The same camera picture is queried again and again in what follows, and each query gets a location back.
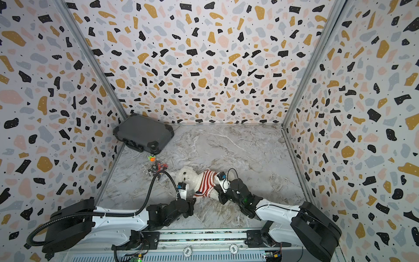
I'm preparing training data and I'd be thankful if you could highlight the clear bag of small toys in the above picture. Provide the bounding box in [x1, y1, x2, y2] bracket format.
[147, 155, 168, 176]

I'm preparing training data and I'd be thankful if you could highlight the white teddy bear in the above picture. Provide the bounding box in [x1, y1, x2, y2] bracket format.
[175, 167, 219, 200]

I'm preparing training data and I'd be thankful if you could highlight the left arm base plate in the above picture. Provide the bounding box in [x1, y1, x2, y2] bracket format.
[111, 230, 160, 251]

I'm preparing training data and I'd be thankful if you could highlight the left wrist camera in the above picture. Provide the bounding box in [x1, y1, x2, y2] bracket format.
[177, 182, 188, 200]

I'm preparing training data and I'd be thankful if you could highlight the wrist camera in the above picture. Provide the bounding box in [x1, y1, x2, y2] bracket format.
[177, 182, 188, 200]
[216, 171, 230, 193]

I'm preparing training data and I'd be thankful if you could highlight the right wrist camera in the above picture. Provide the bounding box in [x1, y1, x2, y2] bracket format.
[216, 171, 230, 193]

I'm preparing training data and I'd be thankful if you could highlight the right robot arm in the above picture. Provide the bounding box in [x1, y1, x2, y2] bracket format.
[215, 179, 342, 262]

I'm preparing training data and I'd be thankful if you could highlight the red white striped sweater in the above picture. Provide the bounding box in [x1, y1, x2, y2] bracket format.
[194, 169, 217, 198]

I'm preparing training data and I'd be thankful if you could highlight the dark grey hard case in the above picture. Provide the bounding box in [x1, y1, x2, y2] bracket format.
[113, 113, 175, 155]

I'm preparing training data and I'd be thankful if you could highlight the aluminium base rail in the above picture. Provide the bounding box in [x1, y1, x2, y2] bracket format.
[58, 227, 344, 262]

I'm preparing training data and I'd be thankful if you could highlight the black corrugated cable hose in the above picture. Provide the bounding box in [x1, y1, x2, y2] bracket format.
[26, 170, 181, 247]

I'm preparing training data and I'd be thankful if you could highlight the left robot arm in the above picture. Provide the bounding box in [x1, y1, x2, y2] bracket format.
[42, 198, 196, 254]

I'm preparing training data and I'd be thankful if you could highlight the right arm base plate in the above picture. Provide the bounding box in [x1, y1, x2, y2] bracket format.
[244, 221, 291, 248]

